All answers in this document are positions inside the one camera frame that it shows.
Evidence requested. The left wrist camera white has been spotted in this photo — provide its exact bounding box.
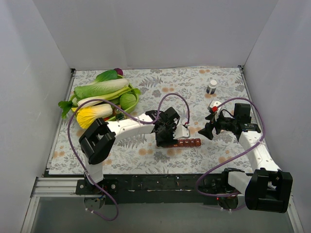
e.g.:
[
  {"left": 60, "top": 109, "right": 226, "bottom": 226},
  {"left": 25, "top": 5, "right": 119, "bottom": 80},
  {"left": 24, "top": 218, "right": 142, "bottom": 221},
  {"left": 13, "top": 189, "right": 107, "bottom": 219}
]
[{"left": 173, "top": 123, "right": 190, "bottom": 139}]

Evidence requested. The green plastic basket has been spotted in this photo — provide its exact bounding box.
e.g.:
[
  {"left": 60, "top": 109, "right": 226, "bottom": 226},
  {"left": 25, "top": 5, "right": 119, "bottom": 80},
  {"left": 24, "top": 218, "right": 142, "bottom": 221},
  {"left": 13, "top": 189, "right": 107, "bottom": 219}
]
[{"left": 71, "top": 79, "right": 140, "bottom": 129}]

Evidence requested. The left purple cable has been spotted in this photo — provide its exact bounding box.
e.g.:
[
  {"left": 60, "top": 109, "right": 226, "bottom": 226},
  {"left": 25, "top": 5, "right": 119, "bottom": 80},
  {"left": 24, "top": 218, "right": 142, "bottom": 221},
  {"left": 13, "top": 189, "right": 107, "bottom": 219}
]
[{"left": 67, "top": 93, "right": 190, "bottom": 222}]

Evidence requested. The yellow-leaf cabbage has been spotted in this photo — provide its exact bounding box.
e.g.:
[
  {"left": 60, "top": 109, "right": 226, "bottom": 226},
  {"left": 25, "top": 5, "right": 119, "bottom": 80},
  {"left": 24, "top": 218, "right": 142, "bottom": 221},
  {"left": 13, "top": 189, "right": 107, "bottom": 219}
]
[{"left": 76, "top": 104, "right": 113, "bottom": 129}]

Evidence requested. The white-stemmed bok choy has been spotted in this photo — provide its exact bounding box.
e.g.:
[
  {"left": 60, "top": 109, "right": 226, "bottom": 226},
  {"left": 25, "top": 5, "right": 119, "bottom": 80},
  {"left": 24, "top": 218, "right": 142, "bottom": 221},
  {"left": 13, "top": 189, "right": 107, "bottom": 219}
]
[{"left": 77, "top": 86, "right": 141, "bottom": 108}]

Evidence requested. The dark green leafy vegetable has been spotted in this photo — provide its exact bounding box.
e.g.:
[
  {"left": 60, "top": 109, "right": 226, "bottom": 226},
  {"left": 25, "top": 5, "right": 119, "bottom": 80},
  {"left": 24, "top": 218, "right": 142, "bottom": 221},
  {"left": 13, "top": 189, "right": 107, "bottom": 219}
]
[{"left": 94, "top": 70, "right": 121, "bottom": 83}]

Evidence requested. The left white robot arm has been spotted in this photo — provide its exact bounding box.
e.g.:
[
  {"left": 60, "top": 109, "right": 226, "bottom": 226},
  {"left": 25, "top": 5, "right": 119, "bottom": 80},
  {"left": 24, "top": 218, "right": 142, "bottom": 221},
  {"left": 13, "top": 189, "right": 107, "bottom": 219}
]
[{"left": 79, "top": 107, "right": 180, "bottom": 194}]

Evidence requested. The blue white-capped pill bottle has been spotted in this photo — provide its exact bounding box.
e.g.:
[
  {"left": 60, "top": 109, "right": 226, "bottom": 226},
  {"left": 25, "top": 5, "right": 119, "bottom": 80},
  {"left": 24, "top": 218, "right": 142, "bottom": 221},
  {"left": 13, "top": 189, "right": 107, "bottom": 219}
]
[{"left": 206, "top": 80, "right": 217, "bottom": 95}]

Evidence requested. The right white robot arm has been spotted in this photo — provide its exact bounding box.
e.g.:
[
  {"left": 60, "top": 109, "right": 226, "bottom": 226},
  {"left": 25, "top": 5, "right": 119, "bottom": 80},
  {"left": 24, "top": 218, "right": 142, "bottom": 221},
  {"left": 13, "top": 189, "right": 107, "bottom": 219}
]
[{"left": 199, "top": 101, "right": 293, "bottom": 213}]

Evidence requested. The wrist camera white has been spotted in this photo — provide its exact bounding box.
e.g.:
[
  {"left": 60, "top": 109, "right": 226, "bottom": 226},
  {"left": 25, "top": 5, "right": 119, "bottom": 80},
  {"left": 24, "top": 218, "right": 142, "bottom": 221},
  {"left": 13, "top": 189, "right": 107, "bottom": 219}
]
[
  {"left": 173, "top": 123, "right": 190, "bottom": 139},
  {"left": 208, "top": 100, "right": 221, "bottom": 114}
]

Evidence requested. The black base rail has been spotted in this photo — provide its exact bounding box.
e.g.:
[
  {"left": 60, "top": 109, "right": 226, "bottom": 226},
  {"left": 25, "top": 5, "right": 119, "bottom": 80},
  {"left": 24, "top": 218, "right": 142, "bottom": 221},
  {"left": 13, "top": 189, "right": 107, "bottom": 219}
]
[{"left": 75, "top": 173, "right": 251, "bottom": 207}]

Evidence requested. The round green cabbage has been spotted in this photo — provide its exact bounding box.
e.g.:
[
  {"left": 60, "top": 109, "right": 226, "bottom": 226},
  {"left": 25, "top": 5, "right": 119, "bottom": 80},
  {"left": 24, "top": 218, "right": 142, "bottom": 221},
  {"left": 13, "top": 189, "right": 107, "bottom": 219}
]
[{"left": 120, "top": 93, "right": 137, "bottom": 110}]

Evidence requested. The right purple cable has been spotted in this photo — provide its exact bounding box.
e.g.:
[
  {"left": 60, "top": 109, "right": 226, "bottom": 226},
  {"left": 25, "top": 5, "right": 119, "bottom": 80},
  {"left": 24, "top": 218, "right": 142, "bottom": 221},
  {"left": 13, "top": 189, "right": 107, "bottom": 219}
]
[{"left": 195, "top": 97, "right": 265, "bottom": 211}]

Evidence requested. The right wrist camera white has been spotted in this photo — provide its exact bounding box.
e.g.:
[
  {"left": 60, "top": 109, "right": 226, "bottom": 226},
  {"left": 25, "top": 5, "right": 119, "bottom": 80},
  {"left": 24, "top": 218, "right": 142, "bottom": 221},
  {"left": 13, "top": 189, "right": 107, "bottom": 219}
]
[{"left": 208, "top": 100, "right": 221, "bottom": 114}]

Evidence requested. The purple cable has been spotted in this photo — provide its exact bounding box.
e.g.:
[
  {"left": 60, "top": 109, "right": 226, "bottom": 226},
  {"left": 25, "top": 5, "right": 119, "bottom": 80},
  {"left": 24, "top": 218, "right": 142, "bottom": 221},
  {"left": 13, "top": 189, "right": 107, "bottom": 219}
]
[
  {"left": 67, "top": 93, "right": 190, "bottom": 222},
  {"left": 195, "top": 97, "right": 265, "bottom": 211}
]

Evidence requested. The green glass bottle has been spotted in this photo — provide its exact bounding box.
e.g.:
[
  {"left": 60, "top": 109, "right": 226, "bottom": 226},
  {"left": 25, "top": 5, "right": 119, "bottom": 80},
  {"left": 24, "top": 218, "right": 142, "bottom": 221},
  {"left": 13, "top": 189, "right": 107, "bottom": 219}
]
[{"left": 113, "top": 105, "right": 126, "bottom": 121}]

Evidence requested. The large napa cabbage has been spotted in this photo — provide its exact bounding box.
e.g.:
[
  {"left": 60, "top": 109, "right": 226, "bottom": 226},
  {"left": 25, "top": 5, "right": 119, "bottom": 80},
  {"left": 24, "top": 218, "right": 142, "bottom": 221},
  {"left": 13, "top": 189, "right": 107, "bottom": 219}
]
[{"left": 74, "top": 79, "right": 129, "bottom": 99}]

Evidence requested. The purple onion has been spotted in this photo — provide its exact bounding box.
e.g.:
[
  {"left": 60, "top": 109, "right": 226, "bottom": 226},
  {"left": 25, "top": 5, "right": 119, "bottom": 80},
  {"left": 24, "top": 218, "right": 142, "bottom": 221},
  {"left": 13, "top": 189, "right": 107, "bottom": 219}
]
[{"left": 114, "top": 68, "right": 123, "bottom": 76}]

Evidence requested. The red weekly pill organizer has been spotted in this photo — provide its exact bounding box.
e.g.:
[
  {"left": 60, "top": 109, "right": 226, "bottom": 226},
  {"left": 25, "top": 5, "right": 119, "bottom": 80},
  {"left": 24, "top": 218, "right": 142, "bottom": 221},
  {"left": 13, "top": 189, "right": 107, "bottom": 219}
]
[{"left": 170, "top": 138, "right": 202, "bottom": 148}]

